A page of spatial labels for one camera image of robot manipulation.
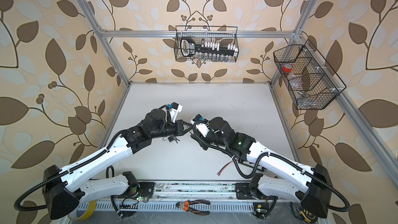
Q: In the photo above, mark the socket set black holder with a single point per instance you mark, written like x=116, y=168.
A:
x=206, y=49

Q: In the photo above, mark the black wire basket back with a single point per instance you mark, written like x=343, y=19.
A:
x=220, y=34

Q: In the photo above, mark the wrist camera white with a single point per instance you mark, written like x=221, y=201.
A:
x=202, y=126
x=173, y=110

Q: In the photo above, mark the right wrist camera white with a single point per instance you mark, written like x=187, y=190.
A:
x=202, y=126

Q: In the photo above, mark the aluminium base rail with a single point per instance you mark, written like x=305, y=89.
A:
x=162, y=196

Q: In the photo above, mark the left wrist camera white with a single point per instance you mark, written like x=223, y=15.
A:
x=173, y=110

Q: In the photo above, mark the yellow tape roll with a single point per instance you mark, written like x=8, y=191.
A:
x=85, y=215

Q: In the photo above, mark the black wire basket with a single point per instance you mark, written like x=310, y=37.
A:
x=313, y=82
x=220, y=34

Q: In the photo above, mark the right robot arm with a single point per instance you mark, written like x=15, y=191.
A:
x=271, y=174

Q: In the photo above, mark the black wire basket right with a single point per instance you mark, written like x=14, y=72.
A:
x=313, y=82

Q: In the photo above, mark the yellow black tape measure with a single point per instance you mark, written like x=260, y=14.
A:
x=302, y=214

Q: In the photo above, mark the red cap bottle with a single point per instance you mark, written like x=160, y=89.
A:
x=287, y=68

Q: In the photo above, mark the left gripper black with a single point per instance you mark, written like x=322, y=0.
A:
x=180, y=129

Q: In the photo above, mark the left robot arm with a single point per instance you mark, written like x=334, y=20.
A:
x=62, y=188

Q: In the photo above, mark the black padlock with keys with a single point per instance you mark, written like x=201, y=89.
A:
x=173, y=139

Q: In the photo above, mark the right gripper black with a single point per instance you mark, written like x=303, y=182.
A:
x=199, y=136

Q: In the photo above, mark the black connector board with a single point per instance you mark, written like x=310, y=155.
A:
x=251, y=165

